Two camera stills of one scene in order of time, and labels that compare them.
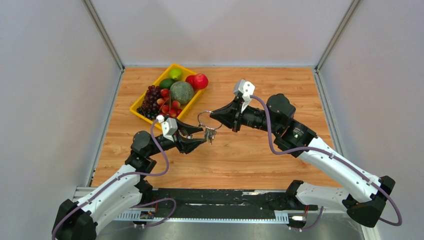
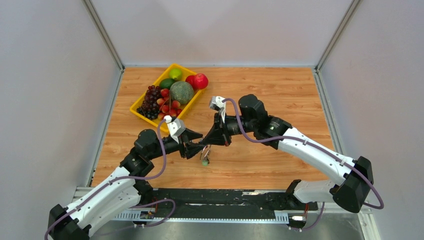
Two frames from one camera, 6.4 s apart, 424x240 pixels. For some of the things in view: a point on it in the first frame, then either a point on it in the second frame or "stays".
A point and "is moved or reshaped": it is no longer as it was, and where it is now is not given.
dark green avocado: x=166 y=83 stays
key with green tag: x=210 y=133 is moved or reshaped
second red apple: x=191 y=79 stays
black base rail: x=184 y=203 stays
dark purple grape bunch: x=150 y=107 stays
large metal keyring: x=200 y=124 → x=207 y=152
